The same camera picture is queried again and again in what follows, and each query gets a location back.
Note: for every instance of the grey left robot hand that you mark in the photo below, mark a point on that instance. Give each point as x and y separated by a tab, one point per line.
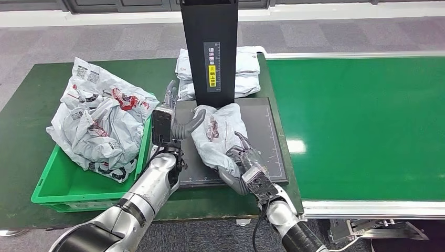
182	131

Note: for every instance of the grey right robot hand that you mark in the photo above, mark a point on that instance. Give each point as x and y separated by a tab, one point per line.
250	160

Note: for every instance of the white red-stained parcel bag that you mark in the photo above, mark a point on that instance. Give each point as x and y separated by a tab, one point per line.
222	125

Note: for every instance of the white black-striped parcel bag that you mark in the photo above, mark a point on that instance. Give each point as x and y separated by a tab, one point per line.
104	132

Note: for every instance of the large white printed parcel bag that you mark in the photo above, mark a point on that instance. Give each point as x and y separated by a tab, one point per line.
87	74

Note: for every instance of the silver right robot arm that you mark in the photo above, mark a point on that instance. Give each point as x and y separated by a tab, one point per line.
292	229

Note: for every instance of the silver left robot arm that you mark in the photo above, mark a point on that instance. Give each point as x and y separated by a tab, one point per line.
153	191

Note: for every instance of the flat white stacked parcel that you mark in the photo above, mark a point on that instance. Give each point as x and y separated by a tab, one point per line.
247	87
247	61

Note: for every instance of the green conveyor belt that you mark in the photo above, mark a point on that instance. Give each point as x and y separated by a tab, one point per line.
365	121

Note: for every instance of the black scanner platform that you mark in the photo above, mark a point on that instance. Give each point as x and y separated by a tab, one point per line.
267	132

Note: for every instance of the white table foot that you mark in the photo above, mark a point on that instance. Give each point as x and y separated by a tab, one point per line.
243	223

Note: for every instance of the grey yellow ruler label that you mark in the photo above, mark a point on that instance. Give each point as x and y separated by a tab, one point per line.
212	55

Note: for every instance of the black scanner column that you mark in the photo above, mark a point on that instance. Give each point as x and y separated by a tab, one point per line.
194	34

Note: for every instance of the green plastic crate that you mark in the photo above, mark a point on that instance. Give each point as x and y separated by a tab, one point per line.
69	189

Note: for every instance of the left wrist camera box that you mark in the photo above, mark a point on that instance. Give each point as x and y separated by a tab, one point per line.
161	125

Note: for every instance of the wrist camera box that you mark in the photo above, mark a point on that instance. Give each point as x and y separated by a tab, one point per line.
259	182
161	125

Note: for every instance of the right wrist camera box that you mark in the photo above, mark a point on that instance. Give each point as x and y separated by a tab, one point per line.
259	182

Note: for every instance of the aluminium conveyor frame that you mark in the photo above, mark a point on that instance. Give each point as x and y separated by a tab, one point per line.
382	210

